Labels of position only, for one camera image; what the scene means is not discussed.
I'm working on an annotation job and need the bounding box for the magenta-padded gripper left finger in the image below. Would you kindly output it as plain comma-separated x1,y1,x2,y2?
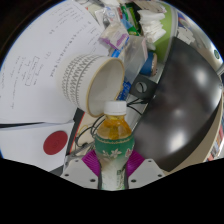
61,149,101,190

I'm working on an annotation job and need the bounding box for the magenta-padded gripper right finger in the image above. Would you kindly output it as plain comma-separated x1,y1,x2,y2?
126,150,167,190

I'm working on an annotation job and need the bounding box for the green-labelled clear drink bottle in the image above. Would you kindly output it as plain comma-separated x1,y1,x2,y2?
93,100,136,192

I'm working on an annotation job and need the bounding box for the flat round red coaster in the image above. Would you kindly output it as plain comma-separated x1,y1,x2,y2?
42,130,69,156

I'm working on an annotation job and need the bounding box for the blank white paper sheet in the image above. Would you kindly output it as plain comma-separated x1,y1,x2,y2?
0,120,76,173

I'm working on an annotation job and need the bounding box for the black computer monitor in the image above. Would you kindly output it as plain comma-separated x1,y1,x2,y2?
131,36,224,173

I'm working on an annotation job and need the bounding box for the blue circuit board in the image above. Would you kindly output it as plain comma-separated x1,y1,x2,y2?
116,79,133,101

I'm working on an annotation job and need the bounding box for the patterned white paper cup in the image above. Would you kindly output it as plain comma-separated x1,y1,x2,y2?
61,53,126,118

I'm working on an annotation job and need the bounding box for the blue round container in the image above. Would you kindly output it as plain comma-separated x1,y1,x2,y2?
139,51,158,77

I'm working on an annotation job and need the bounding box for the clear plastic box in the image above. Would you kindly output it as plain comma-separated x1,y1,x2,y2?
123,34,149,84

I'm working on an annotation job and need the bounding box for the white paper sheet with writing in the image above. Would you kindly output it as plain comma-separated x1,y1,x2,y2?
0,0,111,124

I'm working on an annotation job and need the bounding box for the small white purple packet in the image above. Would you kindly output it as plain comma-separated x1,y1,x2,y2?
99,22,130,51

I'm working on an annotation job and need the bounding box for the stack of white napkins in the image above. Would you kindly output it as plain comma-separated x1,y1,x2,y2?
136,9,167,44

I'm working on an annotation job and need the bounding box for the black cable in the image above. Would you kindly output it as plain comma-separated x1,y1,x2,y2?
74,114,106,150

